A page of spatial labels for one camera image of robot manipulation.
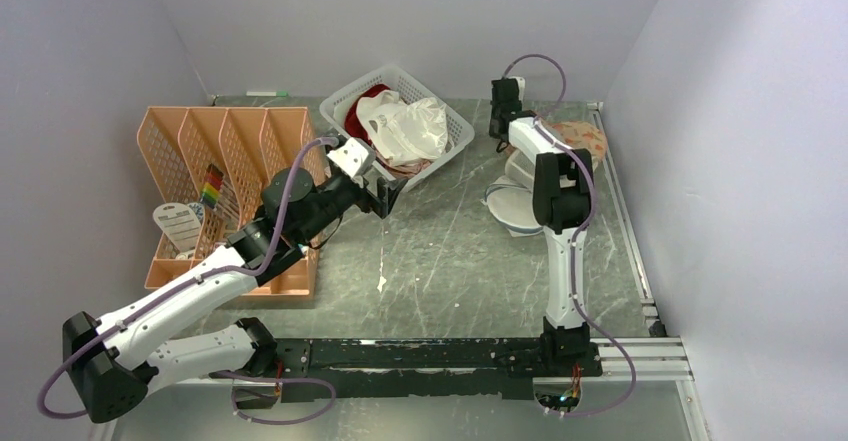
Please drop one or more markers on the pink beige bra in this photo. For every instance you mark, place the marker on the pink beige bra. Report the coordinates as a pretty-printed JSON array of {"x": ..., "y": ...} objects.
[{"x": 405, "y": 171}]

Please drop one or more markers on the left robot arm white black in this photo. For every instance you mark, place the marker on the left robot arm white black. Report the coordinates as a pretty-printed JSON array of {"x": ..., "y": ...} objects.
[{"x": 116, "y": 360}]

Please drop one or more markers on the floral mesh laundry bag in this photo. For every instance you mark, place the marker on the floral mesh laundry bag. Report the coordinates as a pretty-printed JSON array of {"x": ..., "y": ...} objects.
[{"x": 576, "y": 134}]

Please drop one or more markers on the white green marker pen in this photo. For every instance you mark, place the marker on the white green marker pen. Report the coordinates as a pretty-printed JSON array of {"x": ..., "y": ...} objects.
[{"x": 270, "y": 94}]

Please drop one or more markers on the white plastic laundry basket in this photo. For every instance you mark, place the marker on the white plastic laundry basket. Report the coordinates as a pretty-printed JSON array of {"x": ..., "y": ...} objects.
[{"x": 461, "y": 132}]

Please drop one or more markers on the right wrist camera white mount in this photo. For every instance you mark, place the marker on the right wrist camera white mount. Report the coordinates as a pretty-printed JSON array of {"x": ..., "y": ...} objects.
[{"x": 521, "y": 86}]

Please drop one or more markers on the rainbow colour swatch card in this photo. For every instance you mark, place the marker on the rainbow colour swatch card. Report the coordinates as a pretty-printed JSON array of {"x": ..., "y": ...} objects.
[{"x": 210, "y": 192}]

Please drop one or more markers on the red velvet garment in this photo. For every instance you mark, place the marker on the red velvet garment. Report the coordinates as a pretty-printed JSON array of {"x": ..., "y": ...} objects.
[{"x": 352, "y": 122}]

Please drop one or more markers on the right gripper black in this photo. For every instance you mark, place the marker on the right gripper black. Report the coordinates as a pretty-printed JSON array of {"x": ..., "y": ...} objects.
[{"x": 491, "y": 127}]

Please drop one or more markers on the cylindrical white mesh laundry bag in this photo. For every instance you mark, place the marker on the cylindrical white mesh laundry bag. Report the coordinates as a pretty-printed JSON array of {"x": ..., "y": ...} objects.
[{"x": 520, "y": 176}]

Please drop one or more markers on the white paper tag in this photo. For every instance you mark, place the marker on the white paper tag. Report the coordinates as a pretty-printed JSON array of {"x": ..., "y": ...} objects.
[{"x": 180, "y": 223}]

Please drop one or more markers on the left wrist camera silver box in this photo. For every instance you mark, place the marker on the left wrist camera silver box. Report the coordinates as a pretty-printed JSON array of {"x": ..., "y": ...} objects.
[{"x": 354, "y": 157}]

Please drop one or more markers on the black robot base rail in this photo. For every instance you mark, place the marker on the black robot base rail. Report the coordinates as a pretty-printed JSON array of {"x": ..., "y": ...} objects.
[{"x": 309, "y": 369}]

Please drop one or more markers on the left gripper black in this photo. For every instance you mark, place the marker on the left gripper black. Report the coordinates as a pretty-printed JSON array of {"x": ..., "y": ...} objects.
[{"x": 386, "y": 195}]

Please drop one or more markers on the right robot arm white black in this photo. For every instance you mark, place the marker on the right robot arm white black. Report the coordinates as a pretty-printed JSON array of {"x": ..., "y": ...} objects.
[{"x": 563, "y": 204}]

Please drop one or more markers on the white satin garment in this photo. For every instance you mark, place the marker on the white satin garment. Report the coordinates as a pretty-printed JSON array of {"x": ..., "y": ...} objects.
[{"x": 404, "y": 133}]

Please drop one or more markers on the orange plastic file organizer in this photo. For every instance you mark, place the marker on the orange plastic file organizer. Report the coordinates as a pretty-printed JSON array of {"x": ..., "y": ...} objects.
[{"x": 248, "y": 144}]

